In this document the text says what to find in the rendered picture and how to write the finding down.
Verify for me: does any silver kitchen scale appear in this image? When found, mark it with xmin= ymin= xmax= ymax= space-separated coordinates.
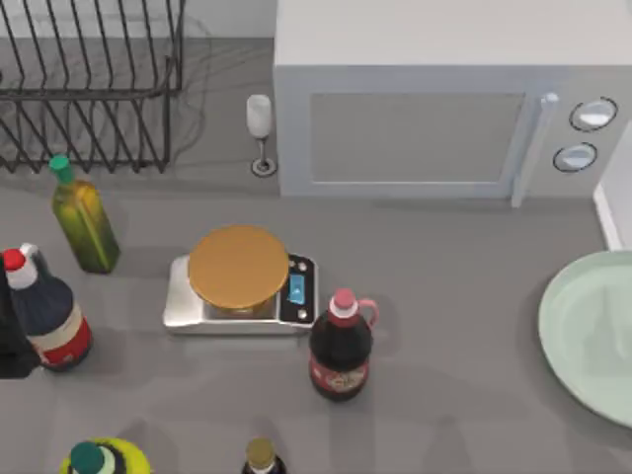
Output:
xmin=163 ymin=224 xmax=319 ymax=338

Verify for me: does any clear wine glass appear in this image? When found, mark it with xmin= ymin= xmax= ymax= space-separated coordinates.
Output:
xmin=246 ymin=94 xmax=278 ymax=177

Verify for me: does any microwave door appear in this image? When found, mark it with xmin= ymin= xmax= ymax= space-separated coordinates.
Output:
xmin=275 ymin=65 xmax=570 ymax=199

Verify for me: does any pale microwave oven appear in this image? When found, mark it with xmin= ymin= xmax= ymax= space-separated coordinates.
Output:
xmin=273 ymin=0 xmax=632 ymax=208

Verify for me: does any dark bottle with gold cap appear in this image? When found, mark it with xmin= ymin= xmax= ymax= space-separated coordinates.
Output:
xmin=240 ymin=436 xmax=288 ymax=474

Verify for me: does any green oil bottle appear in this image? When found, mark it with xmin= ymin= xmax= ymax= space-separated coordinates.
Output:
xmin=48 ymin=154 xmax=121 ymax=275

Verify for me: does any microwave knob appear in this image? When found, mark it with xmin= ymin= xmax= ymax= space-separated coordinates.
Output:
xmin=552 ymin=141 xmax=598 ymax=173
xmin=568 ymin=97 xmax=619 ymax=132

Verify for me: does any dark bottle with red cap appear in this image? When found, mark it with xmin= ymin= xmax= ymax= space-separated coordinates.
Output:
xmin=1 ymin=242 xmax=94 ymax=372

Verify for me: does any pale green plate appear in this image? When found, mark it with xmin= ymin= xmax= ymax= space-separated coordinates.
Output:
xmin=537 ymin=250 xmax=632 ymax=430

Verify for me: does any yellow bottle with green cap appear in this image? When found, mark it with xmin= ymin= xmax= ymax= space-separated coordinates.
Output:
xmin=58 ymin=436 xmax=153 ymax=474

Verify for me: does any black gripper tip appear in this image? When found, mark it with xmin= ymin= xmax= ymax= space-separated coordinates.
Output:
xmin=0 ymin=254 xmax=41 ymax=380

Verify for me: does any dark bottle with pink handle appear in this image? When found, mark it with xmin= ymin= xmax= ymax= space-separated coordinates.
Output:
xmin=308 ymin=288 xmax=380 ymax=403

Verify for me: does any microwave door handle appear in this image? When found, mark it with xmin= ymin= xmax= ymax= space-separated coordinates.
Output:
xmin=511 ymin=91 xmax=560 ymax=208

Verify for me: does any black wire dish rack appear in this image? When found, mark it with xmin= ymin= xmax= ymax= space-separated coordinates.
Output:
xmin=0 ymin=0 xmax=188 ymax=175

